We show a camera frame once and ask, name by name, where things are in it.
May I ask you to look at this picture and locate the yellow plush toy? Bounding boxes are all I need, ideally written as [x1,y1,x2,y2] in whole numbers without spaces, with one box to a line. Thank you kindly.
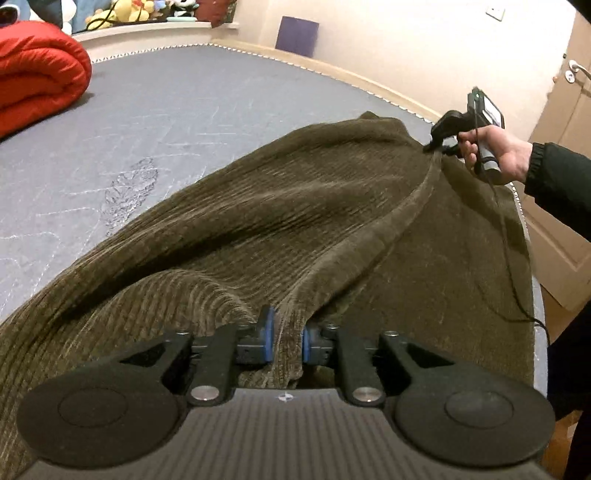
[85,0,157,31]

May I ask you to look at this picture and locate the olive corduroy pants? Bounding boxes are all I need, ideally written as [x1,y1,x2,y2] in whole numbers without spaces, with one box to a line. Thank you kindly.
[0,111,536,480]

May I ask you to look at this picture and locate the person's dark clothing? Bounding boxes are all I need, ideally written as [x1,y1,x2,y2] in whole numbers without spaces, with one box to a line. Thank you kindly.
[546,300,591,480]

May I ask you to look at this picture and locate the dark red cushion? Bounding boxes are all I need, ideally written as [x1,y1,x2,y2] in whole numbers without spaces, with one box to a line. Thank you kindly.
[196,0,239,25]

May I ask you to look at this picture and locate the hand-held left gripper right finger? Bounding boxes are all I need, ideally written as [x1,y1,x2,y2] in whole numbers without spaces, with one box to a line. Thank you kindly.
[302,323,454,408]

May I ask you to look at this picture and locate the person's right forearm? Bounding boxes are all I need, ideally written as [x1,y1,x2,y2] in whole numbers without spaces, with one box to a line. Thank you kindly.
[523,141,591,234]

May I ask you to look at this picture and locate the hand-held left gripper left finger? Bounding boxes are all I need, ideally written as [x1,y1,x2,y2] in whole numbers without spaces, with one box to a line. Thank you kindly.
[119,305,277,407]

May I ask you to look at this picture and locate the black and white plush toy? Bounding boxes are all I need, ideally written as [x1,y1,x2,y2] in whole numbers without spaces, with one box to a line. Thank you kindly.
[167,0,200,20]

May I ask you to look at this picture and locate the wooden bed frame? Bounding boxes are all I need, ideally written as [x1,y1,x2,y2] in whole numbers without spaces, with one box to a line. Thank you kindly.
[208,39,445,123]

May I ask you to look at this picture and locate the silver door handle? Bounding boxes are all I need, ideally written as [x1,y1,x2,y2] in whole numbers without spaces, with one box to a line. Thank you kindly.
[566,59,591,85]

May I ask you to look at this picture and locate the wooden door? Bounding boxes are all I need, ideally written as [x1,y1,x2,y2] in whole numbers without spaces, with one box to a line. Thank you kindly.
[526,9,591,312]

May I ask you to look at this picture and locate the red folded blanket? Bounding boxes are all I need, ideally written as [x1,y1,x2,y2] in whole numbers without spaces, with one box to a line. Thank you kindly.
[0,21,93,139]

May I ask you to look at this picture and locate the person's right hand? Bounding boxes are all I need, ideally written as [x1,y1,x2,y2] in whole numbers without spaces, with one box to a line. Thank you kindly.
[458,124,534,184]

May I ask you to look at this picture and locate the purple paper sheet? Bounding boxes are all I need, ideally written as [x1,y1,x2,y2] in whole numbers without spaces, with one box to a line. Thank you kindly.
[276,16,320,59]

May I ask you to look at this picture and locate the white window ledge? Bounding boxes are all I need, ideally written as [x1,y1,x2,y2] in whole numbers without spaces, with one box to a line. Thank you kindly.
[74,22,241,63]

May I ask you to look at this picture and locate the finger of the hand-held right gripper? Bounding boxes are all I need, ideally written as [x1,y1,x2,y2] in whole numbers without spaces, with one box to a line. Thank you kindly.
[422,137,460,157]

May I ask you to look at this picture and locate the black cable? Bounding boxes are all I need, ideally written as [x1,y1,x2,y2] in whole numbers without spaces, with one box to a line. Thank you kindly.
[471,175,552,349]

